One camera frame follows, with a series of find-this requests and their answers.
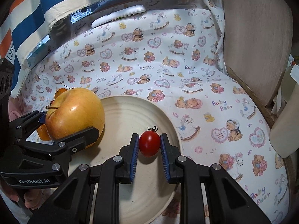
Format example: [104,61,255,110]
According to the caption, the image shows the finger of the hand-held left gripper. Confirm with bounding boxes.
[25,125,100,155]
[9,110,48,143]

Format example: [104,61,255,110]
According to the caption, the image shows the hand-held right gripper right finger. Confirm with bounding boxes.
[160,133,272,224]

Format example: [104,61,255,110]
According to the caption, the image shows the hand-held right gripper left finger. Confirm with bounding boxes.
[28,133,140,224]

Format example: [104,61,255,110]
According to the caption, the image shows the red cherry tomato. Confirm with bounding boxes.
[139,126,161,157]

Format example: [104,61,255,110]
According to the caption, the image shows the yellow-red apple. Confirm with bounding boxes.
[45,87,105,148]

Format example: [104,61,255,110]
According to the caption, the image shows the cream ceramic plate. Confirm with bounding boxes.
[89,96,184,216]

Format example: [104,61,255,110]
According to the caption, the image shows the person's left hand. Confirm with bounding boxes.
[0,181,52,211]

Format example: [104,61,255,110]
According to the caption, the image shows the pink cloth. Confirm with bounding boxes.
[8,97,22,123]

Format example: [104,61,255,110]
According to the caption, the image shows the white remote control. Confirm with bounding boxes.
[91,5,146,28]

